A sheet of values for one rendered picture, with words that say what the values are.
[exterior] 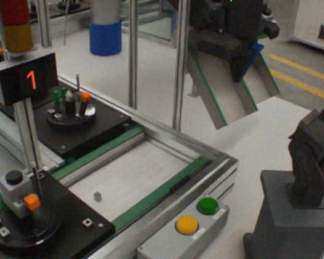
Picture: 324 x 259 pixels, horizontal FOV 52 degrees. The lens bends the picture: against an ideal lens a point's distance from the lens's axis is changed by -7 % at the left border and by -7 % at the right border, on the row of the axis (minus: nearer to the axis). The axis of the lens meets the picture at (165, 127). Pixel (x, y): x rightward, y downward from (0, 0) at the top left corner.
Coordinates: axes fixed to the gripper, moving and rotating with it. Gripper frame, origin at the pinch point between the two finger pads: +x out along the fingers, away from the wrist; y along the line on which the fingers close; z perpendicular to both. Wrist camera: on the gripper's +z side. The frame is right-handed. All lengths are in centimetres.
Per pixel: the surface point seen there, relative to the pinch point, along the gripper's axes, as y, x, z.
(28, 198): 35.6, 17.1, 15.1
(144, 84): -40, 38, 61
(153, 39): -80, 36, 92
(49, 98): 3, 27, 60
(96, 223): 25.4, 27.7, 11.2
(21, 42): 24.8, -3.4, 29.2
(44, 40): -36, 33, 127
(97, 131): 4.5, 27.3, 34.9
